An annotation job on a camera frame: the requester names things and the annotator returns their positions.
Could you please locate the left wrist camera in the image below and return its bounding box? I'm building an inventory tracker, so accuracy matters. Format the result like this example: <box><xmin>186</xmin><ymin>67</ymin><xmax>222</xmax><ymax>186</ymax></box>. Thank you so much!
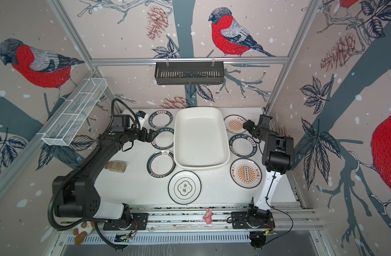
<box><xmin>136</xmin><ymin>111</ymin><xmax>149</xmax><ymax>128</ymax></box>

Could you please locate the green red rim plate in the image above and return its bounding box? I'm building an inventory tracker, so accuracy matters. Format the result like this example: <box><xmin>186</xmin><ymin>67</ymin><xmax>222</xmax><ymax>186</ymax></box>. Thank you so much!
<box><xmin>146</xmin><ymin>150</ymin><xmax>176</xmax><ymax>178</ymax></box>

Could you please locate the black hanging wire basket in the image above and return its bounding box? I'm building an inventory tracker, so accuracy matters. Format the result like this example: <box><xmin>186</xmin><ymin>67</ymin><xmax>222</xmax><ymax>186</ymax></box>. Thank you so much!
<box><xmin>154</xmin><ymin>61</ymin><xmax>225</xmax><ymax>85</ymax></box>

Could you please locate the white plate with green emblem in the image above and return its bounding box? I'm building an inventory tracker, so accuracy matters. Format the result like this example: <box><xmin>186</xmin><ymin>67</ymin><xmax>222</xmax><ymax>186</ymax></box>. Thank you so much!
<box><xmin>168</xmin><ymin>171</ymin><xmax>202</xmax><ymax>205</ymax></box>

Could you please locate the orange sunburst plate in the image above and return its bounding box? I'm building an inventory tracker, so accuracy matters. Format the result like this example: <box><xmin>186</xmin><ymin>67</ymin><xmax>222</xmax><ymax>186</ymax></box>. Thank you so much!
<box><xmin>224</xmin><ymin>115</ymin><xmax>246</xmax><ymax>134</ymax></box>
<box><xmin>230</xmin><ymin>158</ymin><xmax>262</xmax><ymax>189</ymax></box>

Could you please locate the horizontal aluminium frame bar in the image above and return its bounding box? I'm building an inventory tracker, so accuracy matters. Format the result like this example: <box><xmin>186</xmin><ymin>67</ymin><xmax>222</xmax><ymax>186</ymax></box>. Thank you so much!
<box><xmin>90</xmin><ymin>57</ymin><xmax>289</xmax><ymax>67</ymax></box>

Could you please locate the black corrugated cable hose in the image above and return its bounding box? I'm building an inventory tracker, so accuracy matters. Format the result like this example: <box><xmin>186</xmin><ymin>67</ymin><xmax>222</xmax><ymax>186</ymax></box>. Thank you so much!
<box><xmin>47</xmin><ymin>97</ymin><xmax>142</xmax><ymax>250</ymax></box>

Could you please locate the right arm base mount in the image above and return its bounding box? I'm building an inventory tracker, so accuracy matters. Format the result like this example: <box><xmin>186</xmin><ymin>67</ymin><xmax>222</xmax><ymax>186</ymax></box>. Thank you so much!
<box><xmin>226</xmin><ymin>198</ymin><xmax>275</xmax><ymax>229</ymax></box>

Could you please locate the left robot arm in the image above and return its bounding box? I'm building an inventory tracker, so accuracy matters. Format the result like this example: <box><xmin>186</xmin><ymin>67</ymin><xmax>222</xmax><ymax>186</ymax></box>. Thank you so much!
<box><xmin>48</xmin><ymin>115</ymin><xmax>159</xmax><ymax>223</ymax></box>

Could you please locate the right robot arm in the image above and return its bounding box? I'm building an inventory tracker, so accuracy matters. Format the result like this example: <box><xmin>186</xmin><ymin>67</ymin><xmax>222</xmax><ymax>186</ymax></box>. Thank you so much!
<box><xmin>243</xmin><ymin>114</ymin><xmax>294</xmax><ymax>210</ymax></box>

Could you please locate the brown white plush toy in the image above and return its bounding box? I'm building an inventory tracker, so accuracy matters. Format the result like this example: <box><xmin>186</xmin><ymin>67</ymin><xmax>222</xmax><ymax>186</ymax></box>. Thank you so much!
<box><xmin>73</xmin><ymin>221</ymin><xmax>95</xmax><ymax>246</ymax></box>

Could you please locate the pink toy figure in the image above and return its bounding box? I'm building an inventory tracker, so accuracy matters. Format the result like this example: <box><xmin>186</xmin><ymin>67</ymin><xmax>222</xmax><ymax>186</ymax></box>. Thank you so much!
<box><xmin>203</xmin><ymin>208</ymin><xmax>214</xmax><ymax>225</ymax></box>

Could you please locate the white plastic bin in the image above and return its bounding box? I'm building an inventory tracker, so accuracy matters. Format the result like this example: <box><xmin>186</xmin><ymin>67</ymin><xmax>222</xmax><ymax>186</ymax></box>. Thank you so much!
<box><xmin>174</xmin><ymin>107</ymin><xmax>230</xmax><ymax>171</ymax></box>

